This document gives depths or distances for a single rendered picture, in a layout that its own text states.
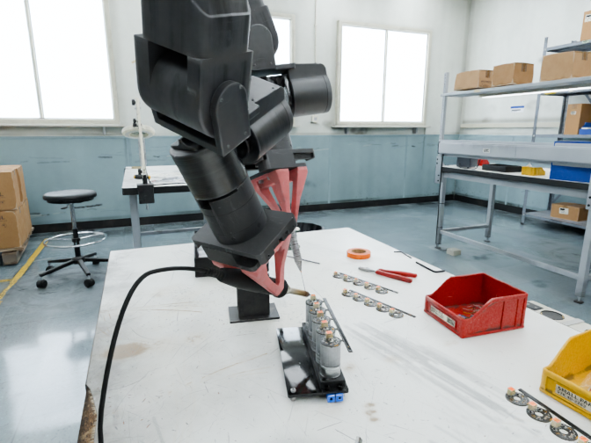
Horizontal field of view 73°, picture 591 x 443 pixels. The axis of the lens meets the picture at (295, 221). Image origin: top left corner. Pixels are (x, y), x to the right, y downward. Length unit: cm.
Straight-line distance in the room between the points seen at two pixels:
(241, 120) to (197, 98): 5
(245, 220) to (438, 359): 35
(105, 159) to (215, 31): 453
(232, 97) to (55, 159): 457
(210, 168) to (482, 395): 41
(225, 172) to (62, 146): 450
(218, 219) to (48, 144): 451
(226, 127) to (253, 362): 35
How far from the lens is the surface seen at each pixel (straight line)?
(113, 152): 480
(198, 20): 29
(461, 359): 62
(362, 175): 564
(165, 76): 33
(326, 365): 50
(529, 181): 314
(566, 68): 309
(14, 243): 390
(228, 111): 32
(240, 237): 40
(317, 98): 59
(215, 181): 36
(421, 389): 55
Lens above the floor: 106
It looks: 13 degrees down
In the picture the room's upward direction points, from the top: straight up
